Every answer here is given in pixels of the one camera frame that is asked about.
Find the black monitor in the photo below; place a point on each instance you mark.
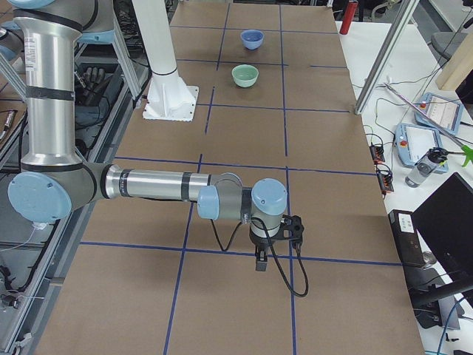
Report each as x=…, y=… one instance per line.
x=444, y=221

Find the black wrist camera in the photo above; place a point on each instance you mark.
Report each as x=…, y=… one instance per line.
x=291, y=230

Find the near blue teach pendant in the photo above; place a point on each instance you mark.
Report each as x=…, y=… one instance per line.
x=413, y=141

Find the green bowl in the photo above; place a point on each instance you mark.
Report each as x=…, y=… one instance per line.
x=245, y=75

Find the white camera mast pillar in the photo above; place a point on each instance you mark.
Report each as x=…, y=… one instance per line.
x=168, y=98

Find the blue teach pendant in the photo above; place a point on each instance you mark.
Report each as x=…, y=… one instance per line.
x=413, y=141
x=443, y=111

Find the grey office chair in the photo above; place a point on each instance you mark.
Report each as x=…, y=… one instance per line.
x=446, y=43

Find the red bottle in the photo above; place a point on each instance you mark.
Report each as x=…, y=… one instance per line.
x=349, y=12

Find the black orange connector box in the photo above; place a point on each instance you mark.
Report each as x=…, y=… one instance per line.
x=385, y=181
x=377, y=153

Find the aluminium frame post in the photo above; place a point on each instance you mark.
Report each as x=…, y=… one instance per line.
x=401, y=20

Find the wooden board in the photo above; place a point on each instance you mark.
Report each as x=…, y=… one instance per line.
x=458, y=67

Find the far blue teach pendant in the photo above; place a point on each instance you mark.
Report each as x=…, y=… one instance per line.
x=443, y=111

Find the clear water bottle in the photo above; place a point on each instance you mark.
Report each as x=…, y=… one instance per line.
x=433, y=158

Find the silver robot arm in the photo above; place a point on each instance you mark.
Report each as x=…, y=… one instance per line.
x=54, y=181

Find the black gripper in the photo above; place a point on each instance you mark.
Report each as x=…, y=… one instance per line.
x=259, y=242

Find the blue bowl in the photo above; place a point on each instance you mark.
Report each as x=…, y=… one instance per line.
x=252, y=39

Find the black computer box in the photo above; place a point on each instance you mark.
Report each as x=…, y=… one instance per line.
x=406, y=238

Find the chrome stand with green clip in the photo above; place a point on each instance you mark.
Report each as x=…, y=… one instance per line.
x=466, y=150

